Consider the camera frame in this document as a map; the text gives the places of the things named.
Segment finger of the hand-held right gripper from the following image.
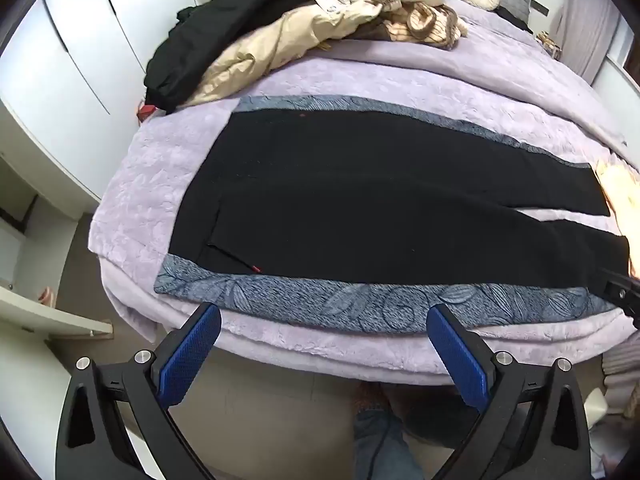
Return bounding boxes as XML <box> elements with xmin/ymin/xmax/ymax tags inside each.
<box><xmin>597</xmin><ymin>267</ymin><xmax>640</xmax><ymax>331</ymax></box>

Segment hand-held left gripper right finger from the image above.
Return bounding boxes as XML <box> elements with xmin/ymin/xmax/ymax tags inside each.
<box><xmin>427</xmin><ymin>302</ymin><xmax>593</xmax><ymax>480</ymax></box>

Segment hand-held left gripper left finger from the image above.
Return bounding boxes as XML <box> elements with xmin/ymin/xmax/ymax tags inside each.
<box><xmin>54</xmin><ymin>302</ymin><xmax>223</xmax><ymax>480</ymax></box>

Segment black pants with grey leaf trim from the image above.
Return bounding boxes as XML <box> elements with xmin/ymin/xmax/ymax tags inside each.
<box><xmin>152</xmin><ymin>95</ymin><xmax>632</xmax><ymax>335</ymax></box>

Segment stack of folded pale cloths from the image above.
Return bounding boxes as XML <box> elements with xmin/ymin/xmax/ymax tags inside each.
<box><xmin>600</xmin><ymin>330</ymin><xmax>640</xmax><ymax>418</ymax></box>

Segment peach cloth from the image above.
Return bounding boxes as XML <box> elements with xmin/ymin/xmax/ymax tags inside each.
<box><xmin>595</xmin><ymin>157</ymin><xmax>640</xmax><ymax>241</ymax></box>

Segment person's jeans leg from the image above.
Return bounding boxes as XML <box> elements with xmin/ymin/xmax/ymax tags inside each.
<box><xmin>352</xmin><ymin>382</ymin><xmax>481</xmax><ymax>480</ymax></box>

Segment white shelf board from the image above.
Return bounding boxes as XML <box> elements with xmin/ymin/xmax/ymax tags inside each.
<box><xmin>0</xmin><ymin>285</ymin><xmax>113</xmax><ymax>336</ymax></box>

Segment lilac plush blanket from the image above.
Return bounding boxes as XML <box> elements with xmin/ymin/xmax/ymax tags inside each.
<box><xmin>87</xmin><ymin>50</ymin><xmax>640</xmax><ymax>386</ymax></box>

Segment pale curtain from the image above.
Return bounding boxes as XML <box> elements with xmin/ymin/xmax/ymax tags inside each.
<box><xmin>547</xmin><ymin>0</ymin><xmax>626</xmax><ymax>81</ymax></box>

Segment smooth lilac bedspread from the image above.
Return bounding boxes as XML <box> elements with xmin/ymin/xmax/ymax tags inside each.
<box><xmin>280</xmin><ymin>5</ymin><xmax>626</xmax><ymax>146</ymax></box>

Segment beige puffer jacket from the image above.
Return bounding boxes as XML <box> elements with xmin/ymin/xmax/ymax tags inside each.
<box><xmin>185</xmin><ymin>0</ymin><xmax>386</xmax><ymax>108</ymax></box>

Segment white wardrobe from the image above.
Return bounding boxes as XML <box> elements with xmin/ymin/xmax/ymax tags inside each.
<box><xmin>0</xmin><ymin>0</ymin><xmax>201</xmax><ymax>206</ymax></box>

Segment brown striped sweater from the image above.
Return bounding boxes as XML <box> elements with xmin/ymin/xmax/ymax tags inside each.
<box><xmin>355</xmin><ymin>0</ymin><xmax>468</xmax><ymax>51</ymax></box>

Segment black coat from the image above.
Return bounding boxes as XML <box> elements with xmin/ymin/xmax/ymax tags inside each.
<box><xmin>144</xmin><ymin>0</ymin><xmax>346</xmax><ymax>113</ymax></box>

